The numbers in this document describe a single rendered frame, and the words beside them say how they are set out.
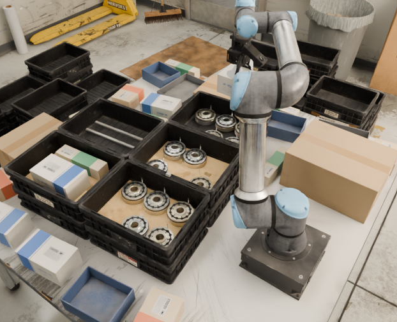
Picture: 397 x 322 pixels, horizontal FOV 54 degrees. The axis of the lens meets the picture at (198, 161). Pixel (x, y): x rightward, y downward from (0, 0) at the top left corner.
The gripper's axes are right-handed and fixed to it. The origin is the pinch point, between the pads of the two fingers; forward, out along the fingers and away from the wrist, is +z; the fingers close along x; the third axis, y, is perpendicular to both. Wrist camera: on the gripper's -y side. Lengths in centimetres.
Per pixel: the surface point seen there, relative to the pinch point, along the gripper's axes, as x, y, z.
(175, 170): 40.5, 8.6, 27.7
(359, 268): -23, -74, 111
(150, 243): 81, -13, 18
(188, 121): 8.5, 24.7, 27.7
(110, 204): 71, 18, 28
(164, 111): 3, 45, 33
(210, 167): 30.1, -3.3, 27.8
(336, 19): -194, 20, 43
